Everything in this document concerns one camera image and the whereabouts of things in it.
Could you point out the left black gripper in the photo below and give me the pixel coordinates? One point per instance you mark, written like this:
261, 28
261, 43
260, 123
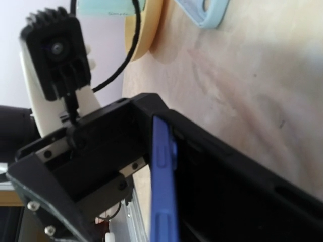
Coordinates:
72, 175

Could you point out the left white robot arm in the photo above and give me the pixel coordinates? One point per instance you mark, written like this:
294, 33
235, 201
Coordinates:
18, 130

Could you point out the light blue small case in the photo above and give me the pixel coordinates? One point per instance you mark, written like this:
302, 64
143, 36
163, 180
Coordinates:
105, 8

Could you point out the light blue phone case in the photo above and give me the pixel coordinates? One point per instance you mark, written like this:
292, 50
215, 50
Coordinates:
205, 18

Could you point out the beige round plate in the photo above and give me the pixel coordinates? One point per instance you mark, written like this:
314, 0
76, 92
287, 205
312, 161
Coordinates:
150, 14

